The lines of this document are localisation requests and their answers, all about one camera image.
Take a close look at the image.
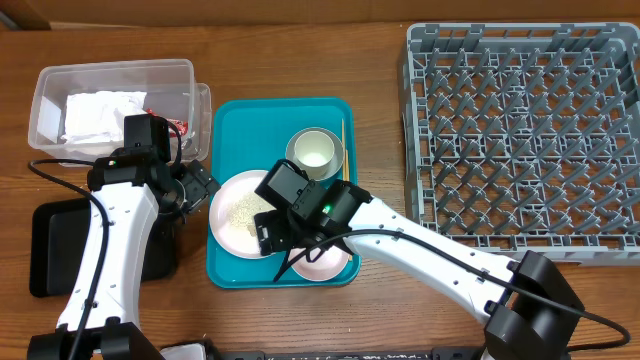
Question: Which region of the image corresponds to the red snack wrapper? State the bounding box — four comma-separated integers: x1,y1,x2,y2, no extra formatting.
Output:
145,108,189,138

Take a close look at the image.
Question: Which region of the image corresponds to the white napkin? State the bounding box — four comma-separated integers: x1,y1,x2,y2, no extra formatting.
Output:
61,91,147,144

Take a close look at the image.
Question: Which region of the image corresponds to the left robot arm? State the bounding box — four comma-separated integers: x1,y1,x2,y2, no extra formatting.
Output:
27,114,220,360

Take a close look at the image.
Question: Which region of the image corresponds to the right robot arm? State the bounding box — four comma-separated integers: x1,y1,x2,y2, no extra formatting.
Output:
255,159,584,360

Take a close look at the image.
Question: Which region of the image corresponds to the grey dishwasher rack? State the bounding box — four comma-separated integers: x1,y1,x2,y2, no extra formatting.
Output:
398,23,639,266

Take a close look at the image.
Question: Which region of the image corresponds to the large white plate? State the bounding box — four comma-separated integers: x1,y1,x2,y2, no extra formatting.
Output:
209,170,274,260

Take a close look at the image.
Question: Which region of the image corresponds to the teal serving tray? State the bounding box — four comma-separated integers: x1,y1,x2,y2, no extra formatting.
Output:
206,97,358,290

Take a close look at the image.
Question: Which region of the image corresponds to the white cup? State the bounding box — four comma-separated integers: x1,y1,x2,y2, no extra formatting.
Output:
293,130,335,179

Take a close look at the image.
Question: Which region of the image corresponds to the grey bowl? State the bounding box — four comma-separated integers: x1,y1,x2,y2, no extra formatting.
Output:
286,127,343,181

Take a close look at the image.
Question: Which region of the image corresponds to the clear plastic bin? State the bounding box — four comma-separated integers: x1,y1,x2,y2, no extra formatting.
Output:
28,59,212,161

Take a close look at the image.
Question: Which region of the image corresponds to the wooden chopstick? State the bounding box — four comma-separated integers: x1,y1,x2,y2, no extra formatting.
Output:
342,147,353,262
341,119,349,181

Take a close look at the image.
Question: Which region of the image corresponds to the black tray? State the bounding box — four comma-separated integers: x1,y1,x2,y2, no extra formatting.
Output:
29,198,177,298

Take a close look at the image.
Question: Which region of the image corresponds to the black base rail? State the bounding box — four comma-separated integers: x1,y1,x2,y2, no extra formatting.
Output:
159,339,571,360

